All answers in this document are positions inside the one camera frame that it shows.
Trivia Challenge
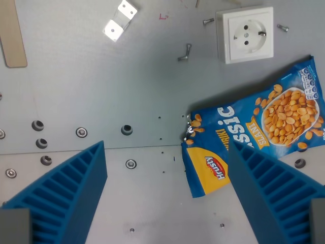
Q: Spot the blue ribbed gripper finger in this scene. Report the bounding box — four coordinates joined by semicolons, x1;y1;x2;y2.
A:
229;141;325;244
0;140;108;244

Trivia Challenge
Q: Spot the flat wooden stick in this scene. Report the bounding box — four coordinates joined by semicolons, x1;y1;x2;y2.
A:
0;0;28;69

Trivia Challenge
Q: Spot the blue peanut snack bag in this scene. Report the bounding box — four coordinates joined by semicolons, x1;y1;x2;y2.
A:
180;54;325;199

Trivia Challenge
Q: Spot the bent metal bracket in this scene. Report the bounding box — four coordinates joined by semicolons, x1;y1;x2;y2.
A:
102;0;139;43

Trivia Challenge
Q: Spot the white wall power socket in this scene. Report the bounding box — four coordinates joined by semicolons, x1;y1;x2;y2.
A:
215;6;275;65

